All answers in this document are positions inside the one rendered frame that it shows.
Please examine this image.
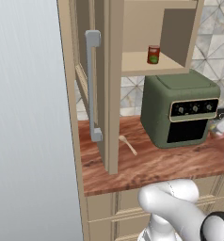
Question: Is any red and green can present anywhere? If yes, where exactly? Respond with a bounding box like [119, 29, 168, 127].
[146, 44, 161, 65]

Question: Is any beige tall side panel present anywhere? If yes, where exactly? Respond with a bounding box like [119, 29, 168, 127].
[56, 0, 90, 241]

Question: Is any grey fridge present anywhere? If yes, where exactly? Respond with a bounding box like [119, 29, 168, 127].
[0, 0, 84, 241]

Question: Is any beige base cabinet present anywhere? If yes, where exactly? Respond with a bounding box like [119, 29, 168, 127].
[84, 174, 224, 241]

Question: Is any beige cabinet door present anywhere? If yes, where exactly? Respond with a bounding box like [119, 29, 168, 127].
[68, 0, 125, 176]

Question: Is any green toaster oven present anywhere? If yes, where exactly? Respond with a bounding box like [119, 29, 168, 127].
[139, 69, 221, 150]

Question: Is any wooden spoon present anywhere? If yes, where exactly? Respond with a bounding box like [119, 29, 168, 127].
[118, 135, 138, 156]

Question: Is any grey cabinet door handle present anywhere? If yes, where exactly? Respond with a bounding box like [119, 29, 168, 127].
[85, 29, 104, 143]

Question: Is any beige wall cabinet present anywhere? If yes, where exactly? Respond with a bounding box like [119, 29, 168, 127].
[120, 0, 206, 77]

